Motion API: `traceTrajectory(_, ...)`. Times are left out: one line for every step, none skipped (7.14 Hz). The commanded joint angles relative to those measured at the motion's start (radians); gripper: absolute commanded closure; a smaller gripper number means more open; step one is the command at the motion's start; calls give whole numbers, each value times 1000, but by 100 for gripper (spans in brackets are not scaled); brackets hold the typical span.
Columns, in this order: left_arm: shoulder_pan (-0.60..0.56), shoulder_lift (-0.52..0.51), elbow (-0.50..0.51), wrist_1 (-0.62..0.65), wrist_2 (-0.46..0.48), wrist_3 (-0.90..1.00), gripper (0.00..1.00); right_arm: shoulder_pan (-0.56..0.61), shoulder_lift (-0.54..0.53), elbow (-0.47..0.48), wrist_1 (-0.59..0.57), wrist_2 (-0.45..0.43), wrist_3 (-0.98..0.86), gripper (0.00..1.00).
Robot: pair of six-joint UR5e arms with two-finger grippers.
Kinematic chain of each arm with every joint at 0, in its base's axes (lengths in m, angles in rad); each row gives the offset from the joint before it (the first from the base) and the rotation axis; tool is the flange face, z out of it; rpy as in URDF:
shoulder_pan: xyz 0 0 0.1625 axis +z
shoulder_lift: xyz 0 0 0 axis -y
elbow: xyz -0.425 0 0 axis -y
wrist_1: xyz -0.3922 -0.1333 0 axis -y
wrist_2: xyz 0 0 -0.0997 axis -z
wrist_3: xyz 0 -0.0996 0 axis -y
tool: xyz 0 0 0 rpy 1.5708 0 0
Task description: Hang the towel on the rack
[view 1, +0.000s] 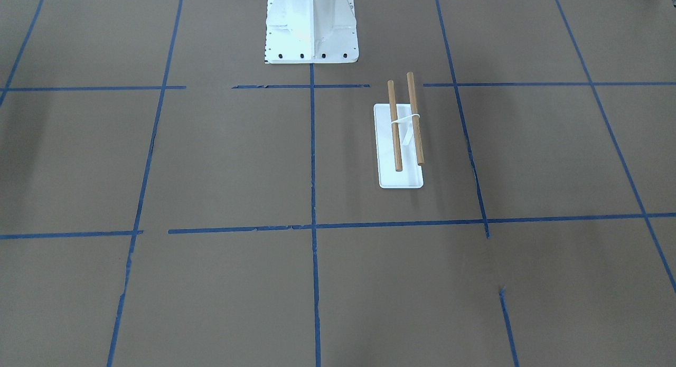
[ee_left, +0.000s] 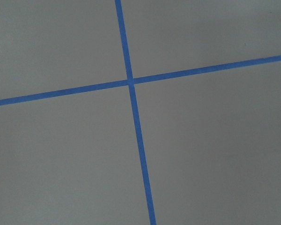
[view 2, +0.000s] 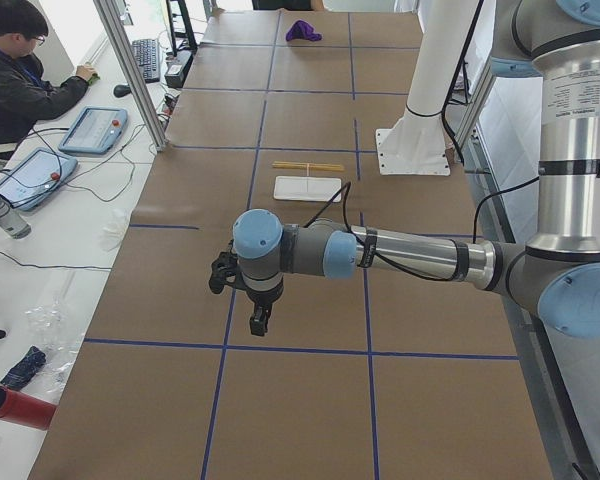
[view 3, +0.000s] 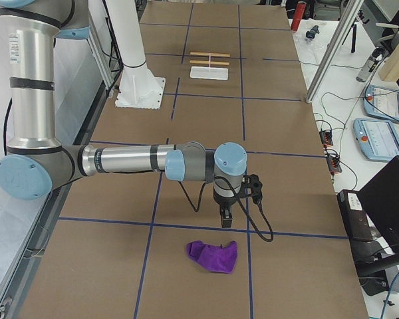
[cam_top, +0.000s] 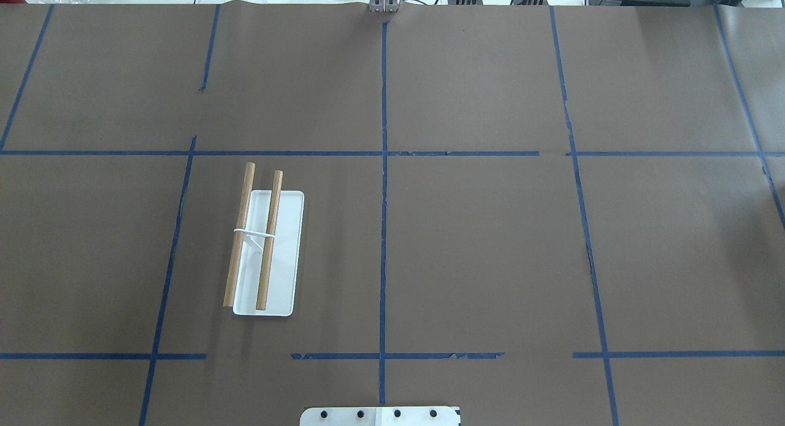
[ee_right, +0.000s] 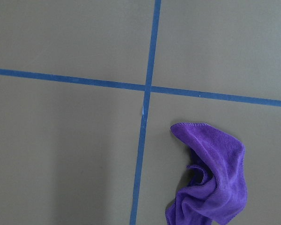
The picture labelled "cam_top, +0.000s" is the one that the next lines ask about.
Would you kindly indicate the white towel rack tray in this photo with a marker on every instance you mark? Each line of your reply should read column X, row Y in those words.
column 281, row 286

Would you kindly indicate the right wooden rack rod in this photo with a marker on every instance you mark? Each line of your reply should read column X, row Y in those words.
column 267, row 251

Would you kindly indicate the wooden rack rod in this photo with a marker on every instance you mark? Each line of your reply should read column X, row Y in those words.
column 238, row 235
column 267, row 251

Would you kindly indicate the left wooden rack rod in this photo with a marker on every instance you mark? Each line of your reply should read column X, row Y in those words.
column 238, row 235

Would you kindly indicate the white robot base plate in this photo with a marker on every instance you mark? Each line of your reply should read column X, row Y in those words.
column 382, row 415

